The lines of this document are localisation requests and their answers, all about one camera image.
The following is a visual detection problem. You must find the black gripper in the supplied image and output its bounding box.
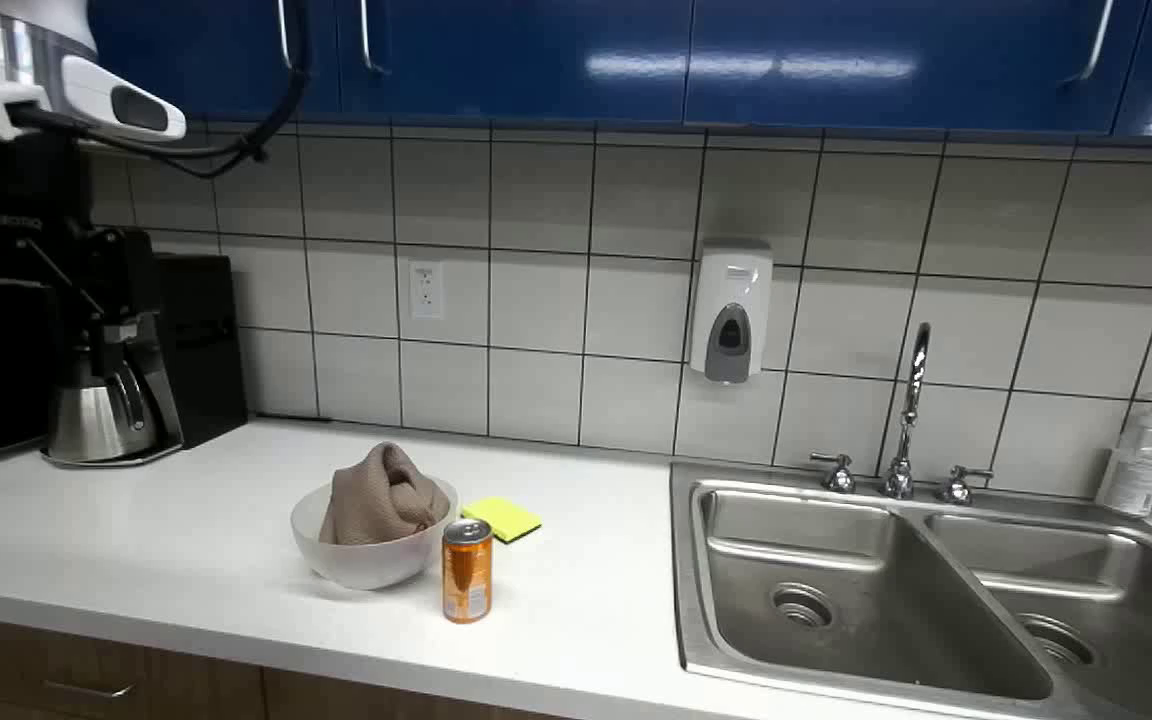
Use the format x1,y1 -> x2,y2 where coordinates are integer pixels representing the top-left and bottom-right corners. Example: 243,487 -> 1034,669
0,128 -> 98,276

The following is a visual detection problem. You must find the beige waffle hand towel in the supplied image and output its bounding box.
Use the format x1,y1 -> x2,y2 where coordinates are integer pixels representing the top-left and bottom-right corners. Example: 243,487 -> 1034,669
316,440 -> 455,546

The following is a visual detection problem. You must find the white bowl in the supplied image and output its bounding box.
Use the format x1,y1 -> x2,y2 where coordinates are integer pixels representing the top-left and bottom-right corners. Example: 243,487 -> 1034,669
290,475 -> 460,596

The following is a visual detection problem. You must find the black coffee maker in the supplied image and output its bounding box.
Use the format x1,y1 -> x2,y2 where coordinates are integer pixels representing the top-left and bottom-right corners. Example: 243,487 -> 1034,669
50,223 -> 254,471

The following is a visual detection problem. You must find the stainless steel carafe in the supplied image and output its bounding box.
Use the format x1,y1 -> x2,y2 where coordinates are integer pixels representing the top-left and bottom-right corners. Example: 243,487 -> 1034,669
45,311 -> 190,471

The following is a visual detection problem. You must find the wooden drawer front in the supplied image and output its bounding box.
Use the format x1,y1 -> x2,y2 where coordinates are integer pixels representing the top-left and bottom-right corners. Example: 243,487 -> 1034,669
261,665 -> 570,720
0,611 -> 267,720

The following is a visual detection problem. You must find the yellow sponge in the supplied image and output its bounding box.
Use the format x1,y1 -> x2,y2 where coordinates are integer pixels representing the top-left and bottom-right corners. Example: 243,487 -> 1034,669
455,493 -> 549,546

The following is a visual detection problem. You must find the orange soda can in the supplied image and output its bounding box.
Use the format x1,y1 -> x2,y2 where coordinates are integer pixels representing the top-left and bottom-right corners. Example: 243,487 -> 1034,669
438,516 -> 497,629

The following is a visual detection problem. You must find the blue upper cabinet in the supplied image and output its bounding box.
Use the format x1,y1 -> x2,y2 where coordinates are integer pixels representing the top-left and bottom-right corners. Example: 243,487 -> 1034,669
86,0 -> 1152,144

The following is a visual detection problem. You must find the chrome faucet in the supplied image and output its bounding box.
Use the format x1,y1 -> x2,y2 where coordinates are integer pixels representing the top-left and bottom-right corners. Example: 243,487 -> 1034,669
877,320 -> 938,501

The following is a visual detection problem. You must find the stainless steel double sink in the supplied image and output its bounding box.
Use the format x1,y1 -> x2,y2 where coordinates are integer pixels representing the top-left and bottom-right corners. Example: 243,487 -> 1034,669
668,459 -> 1152,720

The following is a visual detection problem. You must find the clear soap pump bottle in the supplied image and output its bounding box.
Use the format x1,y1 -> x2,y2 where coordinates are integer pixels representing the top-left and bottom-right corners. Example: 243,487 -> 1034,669
1094,391 -> 1152,520

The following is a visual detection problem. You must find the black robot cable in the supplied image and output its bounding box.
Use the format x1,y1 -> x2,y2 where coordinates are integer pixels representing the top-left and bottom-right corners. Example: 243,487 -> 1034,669
9,0 -> 316,183

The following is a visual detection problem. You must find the silver cabinet handle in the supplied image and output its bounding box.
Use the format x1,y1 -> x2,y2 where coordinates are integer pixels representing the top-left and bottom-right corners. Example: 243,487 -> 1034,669
1073,0 -> 1120,93
357,0 -> 390,80
271,0 -> 301,70

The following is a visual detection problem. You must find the white wall outlet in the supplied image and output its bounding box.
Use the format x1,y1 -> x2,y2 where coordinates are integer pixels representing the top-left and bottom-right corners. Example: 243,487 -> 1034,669
402,254 -> 453,326

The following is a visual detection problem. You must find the silver drawer handle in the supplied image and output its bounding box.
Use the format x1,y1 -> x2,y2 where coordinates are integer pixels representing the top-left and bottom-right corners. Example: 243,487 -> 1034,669
41,677 -> 141,709

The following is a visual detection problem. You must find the white wall soap dispenser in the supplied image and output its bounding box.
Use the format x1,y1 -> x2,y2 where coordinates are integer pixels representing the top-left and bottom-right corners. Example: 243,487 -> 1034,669
690,241 -> 776,389

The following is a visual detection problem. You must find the chrome faucet handle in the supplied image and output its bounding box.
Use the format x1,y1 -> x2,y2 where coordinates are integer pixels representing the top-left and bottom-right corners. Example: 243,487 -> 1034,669
809,453 -> 866,495
938,459 -> 994,508

